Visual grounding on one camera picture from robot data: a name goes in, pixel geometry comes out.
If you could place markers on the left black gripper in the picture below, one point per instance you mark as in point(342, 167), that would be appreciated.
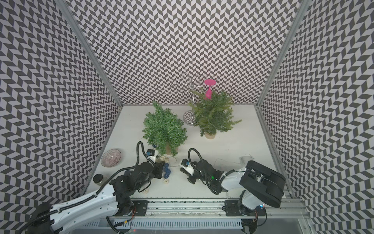
point(158, 167)

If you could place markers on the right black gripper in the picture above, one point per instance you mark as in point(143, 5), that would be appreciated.
point(191, 179)

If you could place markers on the rattan ball string light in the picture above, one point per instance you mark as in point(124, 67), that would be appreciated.
point(169, 162)

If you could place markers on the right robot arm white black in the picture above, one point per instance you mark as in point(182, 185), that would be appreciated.
point(261, 185)

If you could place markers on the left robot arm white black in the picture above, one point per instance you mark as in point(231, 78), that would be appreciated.
point(113, 198)

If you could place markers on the dark green christmas tree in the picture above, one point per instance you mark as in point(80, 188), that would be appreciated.
point(165, 130)

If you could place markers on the light green fern tree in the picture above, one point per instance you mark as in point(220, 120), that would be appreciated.
point(213, 115)

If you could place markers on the pink glass bowl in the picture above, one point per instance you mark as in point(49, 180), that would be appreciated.
point(111, 158)

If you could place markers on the glass spice jar black lid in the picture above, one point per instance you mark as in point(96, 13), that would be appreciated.
point(98, 179)

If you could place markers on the chrome jewelry stand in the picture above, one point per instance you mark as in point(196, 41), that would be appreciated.
point(190, 84)

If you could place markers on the pink hourglass ornament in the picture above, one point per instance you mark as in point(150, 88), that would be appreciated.
point(210, 83)

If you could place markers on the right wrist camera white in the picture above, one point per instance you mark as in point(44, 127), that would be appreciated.
point(186, 167)

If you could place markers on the thin wire fairy light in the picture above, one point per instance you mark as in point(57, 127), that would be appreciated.
point(228, 163)

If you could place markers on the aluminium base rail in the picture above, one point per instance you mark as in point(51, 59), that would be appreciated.
point(159, 215)

